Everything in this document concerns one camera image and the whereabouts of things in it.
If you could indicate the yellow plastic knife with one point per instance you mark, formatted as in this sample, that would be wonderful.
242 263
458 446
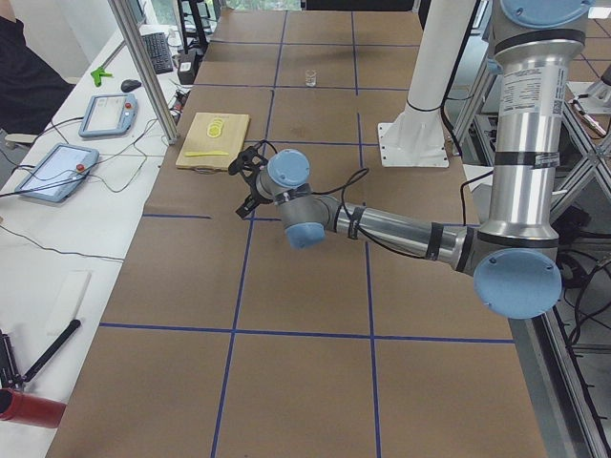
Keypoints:
208 153

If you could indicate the teach pendant near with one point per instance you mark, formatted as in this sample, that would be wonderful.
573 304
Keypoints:
59 173

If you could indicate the bamboo cutting board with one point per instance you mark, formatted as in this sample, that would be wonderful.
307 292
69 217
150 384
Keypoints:
231 141

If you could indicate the aluminium frame post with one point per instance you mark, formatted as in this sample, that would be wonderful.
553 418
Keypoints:
128 27

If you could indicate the black keyboard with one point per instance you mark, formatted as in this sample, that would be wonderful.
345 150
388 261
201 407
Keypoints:
159 52

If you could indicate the small glass measuring cup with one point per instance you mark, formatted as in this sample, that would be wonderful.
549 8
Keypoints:
311 78

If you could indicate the black computer mouse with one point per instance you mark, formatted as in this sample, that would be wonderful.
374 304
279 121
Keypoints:
130 85

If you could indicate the white flat bar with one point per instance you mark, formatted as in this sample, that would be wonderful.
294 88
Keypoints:
67 302

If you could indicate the green plastic tool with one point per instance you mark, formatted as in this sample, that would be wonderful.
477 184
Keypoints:
99 74

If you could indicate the seated person in black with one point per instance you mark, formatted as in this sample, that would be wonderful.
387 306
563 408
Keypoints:
31 90

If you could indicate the red cylinder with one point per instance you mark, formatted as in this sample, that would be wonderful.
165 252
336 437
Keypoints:
24 408

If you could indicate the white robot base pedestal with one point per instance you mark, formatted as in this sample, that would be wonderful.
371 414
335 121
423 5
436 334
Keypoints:
416 138

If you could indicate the teach pendant far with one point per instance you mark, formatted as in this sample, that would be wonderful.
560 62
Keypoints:
108 115

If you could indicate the teach pendant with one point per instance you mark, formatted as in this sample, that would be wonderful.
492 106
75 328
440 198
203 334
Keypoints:
59 173
108 115

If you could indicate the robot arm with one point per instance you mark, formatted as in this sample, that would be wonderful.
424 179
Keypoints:
511 254

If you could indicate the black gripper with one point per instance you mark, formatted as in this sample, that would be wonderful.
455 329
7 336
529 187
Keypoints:
253 192

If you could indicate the black handled tool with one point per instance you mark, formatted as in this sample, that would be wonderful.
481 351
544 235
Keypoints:
51 350

